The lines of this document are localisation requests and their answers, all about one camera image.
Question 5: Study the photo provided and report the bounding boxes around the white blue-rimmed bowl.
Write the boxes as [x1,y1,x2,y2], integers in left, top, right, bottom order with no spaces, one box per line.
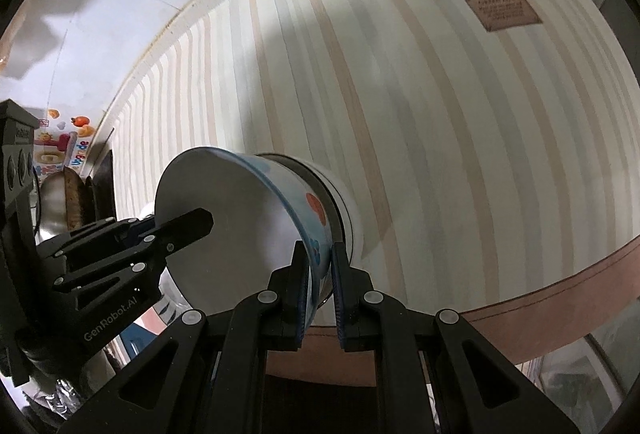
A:
[257,153,362,265]

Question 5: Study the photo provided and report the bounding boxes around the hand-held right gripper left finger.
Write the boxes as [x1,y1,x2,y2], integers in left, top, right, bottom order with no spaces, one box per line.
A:
[57,241,313,434]

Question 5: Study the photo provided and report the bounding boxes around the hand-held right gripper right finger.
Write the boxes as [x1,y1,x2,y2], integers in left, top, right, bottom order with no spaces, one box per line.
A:
[330,241,571,434]

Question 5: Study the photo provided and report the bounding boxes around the stainless steel pot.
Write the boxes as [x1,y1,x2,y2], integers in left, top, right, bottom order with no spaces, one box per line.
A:
[34,174,71,242]

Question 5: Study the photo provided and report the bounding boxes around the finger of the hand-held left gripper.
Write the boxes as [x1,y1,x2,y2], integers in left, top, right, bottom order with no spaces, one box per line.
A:
[52,208,216,293]
[36,216,157,262]

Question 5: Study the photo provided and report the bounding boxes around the striped cat tablecloth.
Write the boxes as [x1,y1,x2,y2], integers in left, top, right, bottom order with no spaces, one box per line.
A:
[106,0,640,388]

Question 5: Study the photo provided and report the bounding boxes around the white dotted bowl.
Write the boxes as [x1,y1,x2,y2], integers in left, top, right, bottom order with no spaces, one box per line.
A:
[154,147,335,331]

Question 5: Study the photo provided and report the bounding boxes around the crinkled silver foil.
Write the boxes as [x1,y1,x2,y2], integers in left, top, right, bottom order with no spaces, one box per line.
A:
[20,375,85,416]

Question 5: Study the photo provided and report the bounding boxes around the steel wok with long handle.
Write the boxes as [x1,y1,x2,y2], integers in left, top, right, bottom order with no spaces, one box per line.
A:
[62,166,90,232]

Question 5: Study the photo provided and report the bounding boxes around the blue cabinet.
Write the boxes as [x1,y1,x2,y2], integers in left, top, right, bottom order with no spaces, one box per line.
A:
[121,314,171,361]

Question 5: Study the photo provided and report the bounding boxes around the black glass gas stove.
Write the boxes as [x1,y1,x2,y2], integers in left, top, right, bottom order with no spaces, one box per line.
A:
[82,148,119,225]

